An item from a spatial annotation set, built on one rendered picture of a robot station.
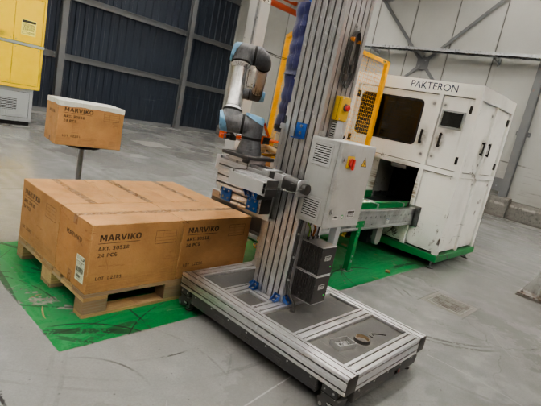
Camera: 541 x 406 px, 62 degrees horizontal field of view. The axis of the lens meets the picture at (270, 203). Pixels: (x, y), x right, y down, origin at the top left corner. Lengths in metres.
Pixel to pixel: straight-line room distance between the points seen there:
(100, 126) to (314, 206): 2.71
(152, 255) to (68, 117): 2.08
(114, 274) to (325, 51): 1.71
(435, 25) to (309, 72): 10.29
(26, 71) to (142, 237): 7.75
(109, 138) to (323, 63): 2.66
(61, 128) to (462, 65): 9.77
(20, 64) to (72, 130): 5.69
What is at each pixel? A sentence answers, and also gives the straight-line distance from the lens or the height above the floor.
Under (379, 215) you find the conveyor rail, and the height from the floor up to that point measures 0.54.
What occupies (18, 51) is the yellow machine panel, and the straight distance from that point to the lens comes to 10.13.
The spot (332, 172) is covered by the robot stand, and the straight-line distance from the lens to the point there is 2.38.
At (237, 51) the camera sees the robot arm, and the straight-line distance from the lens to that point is 2.75.
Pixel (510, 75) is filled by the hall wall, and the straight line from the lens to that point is 11.84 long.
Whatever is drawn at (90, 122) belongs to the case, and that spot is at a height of 0.85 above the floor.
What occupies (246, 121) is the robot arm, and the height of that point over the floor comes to 1.22.
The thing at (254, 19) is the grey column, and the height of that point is 2.09.
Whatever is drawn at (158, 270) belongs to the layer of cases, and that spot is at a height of 0.23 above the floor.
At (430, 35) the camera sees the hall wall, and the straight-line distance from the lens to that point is 12.76.
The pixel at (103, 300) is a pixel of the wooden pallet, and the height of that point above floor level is 0.09.
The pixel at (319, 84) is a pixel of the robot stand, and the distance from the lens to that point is 2.55.
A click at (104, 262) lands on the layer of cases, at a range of 2.66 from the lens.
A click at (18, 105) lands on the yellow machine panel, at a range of 10.26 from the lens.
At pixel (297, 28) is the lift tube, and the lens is 3.59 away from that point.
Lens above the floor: 1.32
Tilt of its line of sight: 12 degrees down
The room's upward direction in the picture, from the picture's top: 12 degrees clockwise
